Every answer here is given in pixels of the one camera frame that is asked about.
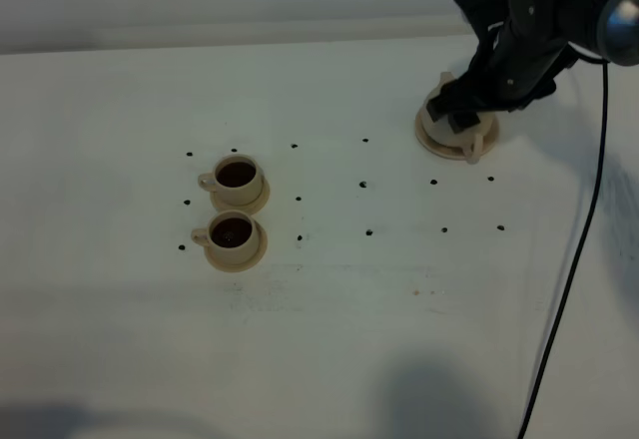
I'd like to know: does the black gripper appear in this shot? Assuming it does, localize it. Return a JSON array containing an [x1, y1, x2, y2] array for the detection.
[[426, 0, 607, 134]]

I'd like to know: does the beige ceramic teapot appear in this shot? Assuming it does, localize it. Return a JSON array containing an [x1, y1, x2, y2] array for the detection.
[[415, 72, 499, 164]]

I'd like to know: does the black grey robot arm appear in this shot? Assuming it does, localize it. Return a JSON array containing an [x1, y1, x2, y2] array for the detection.
[[426, 0, 638, 133]]

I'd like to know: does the round beige teapot saucer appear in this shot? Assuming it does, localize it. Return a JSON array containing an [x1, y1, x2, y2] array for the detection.
[[414, 106, 499, 164]]

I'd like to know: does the far beige cup saucer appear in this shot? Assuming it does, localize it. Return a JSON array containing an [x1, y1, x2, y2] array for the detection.
[[210, 178, 271, 215]]

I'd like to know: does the beige cup saucer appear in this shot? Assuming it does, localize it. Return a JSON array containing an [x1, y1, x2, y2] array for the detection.
[[204, 222, 268, 273], [210, 178, 271, 215]]

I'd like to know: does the far beige teacup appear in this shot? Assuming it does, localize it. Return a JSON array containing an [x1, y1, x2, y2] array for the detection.
[[197, 154, 264, 205]]

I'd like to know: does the beige teacup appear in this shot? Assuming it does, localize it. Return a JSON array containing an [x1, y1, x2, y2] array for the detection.
[[197, 154, 264, 205], [191, 210, 260, 266]]

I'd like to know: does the near beige cup saucer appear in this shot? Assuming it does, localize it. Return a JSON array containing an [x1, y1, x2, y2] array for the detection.
[[204, 222, 268, 273]]

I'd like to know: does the near beige teacup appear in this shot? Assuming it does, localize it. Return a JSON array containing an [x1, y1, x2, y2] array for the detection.
[[191, 210, 260, 266]]

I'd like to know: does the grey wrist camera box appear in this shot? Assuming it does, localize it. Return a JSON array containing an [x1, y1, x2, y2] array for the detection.
[[453, 0, 509, 39]]

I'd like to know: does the black cable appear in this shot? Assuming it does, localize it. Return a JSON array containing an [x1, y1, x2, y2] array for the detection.
[[516, 39, 611, 439]]

